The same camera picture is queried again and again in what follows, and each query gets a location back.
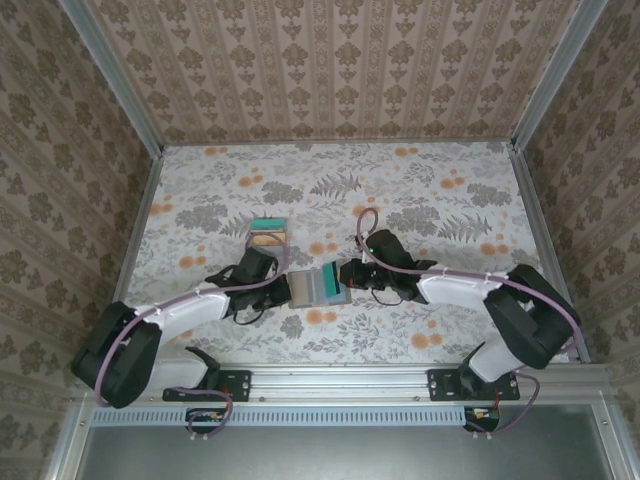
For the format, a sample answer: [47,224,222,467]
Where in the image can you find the dark teal plastic card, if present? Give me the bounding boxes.
[322,261,346,298]

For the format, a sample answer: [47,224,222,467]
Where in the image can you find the light teal plastic card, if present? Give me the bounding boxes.
[251,217,287,235]

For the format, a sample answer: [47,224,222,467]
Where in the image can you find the floral patterned table cover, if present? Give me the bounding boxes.
[117,142,582,366]

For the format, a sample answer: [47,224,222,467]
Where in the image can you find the small black circuit board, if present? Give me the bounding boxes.
[463,405,502,434]
[185,407,225,434]

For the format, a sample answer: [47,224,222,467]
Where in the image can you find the grey metal panel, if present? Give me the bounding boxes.
[44,402,640,480]

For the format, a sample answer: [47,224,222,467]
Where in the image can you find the thin black cable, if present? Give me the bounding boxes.
[232,299,274,327]
[369,287,402,308]

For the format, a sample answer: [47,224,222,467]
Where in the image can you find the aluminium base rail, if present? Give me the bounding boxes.
[72,362,611,407]

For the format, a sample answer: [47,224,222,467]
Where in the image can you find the short purple cable loop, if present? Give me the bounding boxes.
[467,371,542,442]
[163,382,235,444]

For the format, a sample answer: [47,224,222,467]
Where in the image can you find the slotted grey cable duct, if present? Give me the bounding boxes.
[91,405,504,427]

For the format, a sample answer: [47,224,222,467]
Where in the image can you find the aluminium table side rail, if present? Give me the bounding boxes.
[509,144,592,365]
[113,147,166,314]

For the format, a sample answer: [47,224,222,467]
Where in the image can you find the aluminium frame post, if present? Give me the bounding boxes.
[58,0,166,157]
[510,0,604,151]

